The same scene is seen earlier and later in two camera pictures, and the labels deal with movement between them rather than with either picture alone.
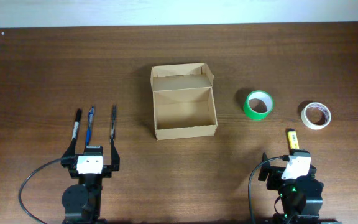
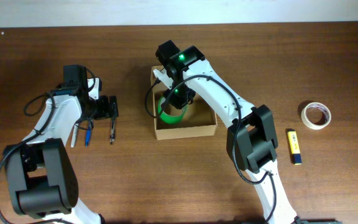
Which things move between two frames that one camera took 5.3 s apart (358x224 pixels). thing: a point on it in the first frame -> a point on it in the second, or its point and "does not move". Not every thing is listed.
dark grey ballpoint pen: x=112 y=134 does not move
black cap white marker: x=78 y=116 does not move
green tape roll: x=258 y=104 -> x=169 y=119
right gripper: x=274 y=172 -> x=179 y=100
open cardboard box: x=183 y=101 does not move
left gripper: x=68 y=161 -> x=112 y=107
